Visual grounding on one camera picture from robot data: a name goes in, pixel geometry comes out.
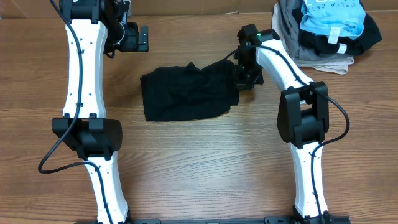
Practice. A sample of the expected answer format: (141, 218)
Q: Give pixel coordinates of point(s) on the black t-shirt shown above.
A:
(189, 93)

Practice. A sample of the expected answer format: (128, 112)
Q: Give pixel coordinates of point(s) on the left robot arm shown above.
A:
(96, 29)

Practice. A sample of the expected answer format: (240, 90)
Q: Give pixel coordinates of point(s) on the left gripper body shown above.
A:
(125, 38)

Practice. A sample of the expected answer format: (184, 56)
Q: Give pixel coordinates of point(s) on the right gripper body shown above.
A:
(250, 73)

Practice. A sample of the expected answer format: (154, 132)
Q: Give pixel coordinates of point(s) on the light blue folded shirt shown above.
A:
(321, 16)

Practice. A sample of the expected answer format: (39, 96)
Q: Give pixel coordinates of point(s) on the black folded garment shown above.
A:
(334, 44)

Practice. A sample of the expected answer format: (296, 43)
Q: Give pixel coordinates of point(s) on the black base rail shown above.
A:
(266, 220)

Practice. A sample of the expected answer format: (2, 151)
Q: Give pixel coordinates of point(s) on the grey folded garment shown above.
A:
(288, 30)

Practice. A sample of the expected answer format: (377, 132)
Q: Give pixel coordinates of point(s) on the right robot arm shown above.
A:
(303, 116)

